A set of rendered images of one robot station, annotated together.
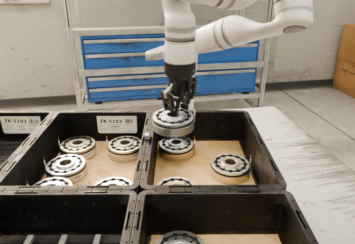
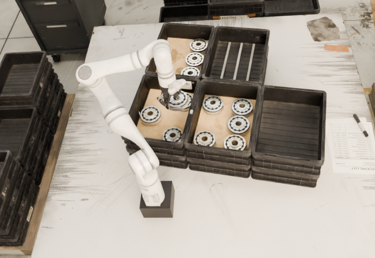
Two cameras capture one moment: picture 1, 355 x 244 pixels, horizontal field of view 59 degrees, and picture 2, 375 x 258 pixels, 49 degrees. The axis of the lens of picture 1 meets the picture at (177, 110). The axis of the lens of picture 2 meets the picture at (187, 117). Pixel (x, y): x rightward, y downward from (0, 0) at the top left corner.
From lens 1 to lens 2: 2.20 m
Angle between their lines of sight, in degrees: 102
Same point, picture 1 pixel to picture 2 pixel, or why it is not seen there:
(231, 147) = not seen: hidden behind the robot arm
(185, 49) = not seen: hidden behind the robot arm
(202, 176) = (166, 117)
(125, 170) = (206, 127)
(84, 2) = not seen: outside the picture
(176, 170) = (178, 123)
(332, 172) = (74, 153)
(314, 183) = (94, 146)
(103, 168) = (218, 130)
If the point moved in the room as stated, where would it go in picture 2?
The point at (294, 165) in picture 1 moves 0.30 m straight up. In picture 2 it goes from (91, 164) to (71, 129)
